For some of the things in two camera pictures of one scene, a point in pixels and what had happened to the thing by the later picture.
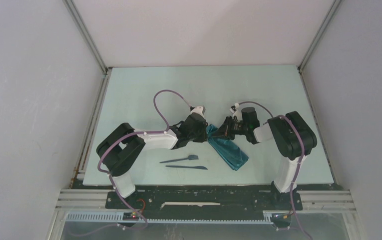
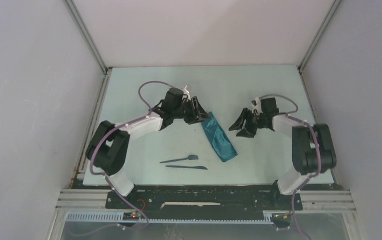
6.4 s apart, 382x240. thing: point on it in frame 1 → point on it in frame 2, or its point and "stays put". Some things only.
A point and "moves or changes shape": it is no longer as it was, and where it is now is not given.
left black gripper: (203, 136) → (193, 118)
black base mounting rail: (174, 202) stays put
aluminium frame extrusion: (79, 200) stays put
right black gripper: (225, 129) → (238, 125)
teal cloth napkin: (228, 149) moves or changes shape
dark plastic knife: (200, 167) stays put
